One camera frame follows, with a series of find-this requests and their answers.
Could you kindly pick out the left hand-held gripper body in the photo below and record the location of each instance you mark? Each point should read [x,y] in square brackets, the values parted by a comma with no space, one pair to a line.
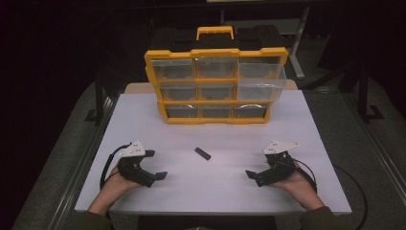
[135,171]

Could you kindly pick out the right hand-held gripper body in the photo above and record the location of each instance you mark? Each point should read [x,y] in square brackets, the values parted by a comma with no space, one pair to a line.
[281,169]

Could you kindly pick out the person's right hand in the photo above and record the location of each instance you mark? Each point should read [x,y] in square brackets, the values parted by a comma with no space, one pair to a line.
[298,187]

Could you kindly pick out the person's left hand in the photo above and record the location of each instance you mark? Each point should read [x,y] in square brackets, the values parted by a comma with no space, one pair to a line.
[113,191]

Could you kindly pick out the small black rectangular block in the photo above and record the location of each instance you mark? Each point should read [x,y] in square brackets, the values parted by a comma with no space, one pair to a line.
[203,153]

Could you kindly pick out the yellow and black drawer organizer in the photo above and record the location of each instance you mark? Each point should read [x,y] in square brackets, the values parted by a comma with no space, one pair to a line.
[210,120]

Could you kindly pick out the black metal stand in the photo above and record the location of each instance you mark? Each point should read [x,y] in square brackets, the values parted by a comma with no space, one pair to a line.
[364,96]
[99,99]

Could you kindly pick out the pulled-out clear plastic drawer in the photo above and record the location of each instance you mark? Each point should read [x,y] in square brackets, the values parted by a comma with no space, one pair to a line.
[260,83]

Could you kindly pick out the set of closed clear drawers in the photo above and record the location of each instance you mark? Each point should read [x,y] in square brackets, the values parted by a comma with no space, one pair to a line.
[174,69]

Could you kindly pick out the grey metal stand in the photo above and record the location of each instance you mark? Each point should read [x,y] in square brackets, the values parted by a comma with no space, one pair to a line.
[298,41]

